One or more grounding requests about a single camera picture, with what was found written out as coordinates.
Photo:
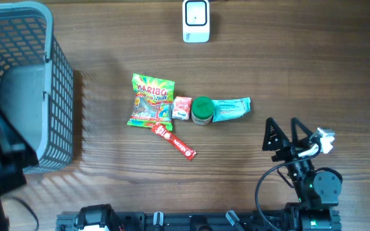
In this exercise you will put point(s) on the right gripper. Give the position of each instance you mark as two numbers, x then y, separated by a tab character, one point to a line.
297	145

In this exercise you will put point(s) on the mint green wipes packet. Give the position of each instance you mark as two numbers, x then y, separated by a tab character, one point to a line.
228	109

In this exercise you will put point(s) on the green lid glass jar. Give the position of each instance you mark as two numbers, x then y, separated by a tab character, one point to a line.
202	110

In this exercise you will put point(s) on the small red white packet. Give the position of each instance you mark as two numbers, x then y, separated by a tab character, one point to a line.
181	108

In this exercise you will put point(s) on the red Nescafe stick sachet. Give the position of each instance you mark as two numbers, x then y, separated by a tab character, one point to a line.
160	130

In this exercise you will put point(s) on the Haribo gummy candy bag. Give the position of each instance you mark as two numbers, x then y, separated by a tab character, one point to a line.
153	101

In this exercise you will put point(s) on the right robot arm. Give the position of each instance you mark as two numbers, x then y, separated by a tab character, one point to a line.
317	190

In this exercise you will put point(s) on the white barcode scanner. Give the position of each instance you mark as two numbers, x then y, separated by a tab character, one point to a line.
195	21

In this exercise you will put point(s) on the grey plastic shopping basket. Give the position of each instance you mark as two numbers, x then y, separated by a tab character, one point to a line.
36	84

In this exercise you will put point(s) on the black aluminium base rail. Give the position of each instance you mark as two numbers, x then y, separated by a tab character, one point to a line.
103	217

